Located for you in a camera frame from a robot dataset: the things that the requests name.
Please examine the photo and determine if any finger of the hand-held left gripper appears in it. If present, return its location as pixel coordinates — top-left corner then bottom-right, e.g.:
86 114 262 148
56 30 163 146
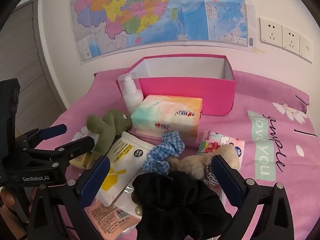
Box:
14 124 68 151
24 135 96 166

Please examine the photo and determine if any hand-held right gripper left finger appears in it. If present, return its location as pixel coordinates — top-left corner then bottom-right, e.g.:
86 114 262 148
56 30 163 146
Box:
27 155 112 240

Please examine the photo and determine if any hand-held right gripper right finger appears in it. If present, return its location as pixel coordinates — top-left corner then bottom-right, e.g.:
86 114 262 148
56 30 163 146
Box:
211 154 295 240

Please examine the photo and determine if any small yellow packet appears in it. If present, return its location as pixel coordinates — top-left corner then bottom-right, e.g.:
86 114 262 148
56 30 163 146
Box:
69 152 92 170

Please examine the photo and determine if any green frog plush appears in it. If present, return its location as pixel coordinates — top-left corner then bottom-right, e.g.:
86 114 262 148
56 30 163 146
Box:
86 109 133 160

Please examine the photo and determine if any white yellow wet wipes packet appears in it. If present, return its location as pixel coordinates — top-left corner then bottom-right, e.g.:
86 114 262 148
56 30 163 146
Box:
96 131 157 207

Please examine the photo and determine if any floral tissue packet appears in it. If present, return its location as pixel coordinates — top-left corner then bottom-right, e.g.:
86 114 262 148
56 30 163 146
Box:
196 130 245 172

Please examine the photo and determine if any beige plush bear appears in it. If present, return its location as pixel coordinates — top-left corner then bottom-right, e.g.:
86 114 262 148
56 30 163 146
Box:
167 144 240 186

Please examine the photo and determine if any pink spout pouch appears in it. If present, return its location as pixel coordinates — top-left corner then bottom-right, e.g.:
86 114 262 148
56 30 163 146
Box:
85 196 142 240

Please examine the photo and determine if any clear packet of gold balls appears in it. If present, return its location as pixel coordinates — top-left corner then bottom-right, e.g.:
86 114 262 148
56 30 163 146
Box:
116 185 146 218

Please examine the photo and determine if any black scrunchie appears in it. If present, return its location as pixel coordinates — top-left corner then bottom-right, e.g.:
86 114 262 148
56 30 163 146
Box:
132 171 233 240

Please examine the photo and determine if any blue gingham scrunchie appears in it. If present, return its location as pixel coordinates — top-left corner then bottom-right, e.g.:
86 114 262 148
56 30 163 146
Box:
141 130 185 175

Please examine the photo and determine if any pink cardboard box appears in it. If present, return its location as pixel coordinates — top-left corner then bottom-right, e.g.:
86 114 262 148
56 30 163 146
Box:
116 56 237 117

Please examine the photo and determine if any person's left hand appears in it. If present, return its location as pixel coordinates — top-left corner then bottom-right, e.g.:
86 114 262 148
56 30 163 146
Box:
0 191 16 217

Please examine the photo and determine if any white pump bottle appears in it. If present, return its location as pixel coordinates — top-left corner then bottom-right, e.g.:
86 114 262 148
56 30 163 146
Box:
117 72 145 115

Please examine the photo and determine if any grey door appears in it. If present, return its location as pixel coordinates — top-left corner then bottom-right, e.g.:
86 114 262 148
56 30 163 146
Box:
0 0 68 143

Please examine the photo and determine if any pink floral bedsheet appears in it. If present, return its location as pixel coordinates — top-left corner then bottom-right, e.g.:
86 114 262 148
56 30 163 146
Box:
32 70 318 240

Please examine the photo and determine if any pastel tissue pack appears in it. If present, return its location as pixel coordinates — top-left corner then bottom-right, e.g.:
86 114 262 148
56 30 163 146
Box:
130 94 203 143

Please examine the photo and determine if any colourful wall map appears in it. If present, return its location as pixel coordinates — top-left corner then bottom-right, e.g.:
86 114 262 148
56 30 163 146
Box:
69 0 249 64

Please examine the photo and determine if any white wall socket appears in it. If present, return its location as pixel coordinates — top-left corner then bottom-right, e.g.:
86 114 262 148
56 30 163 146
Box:
282 25 302 55
299 34 314 63
259 17 283 48

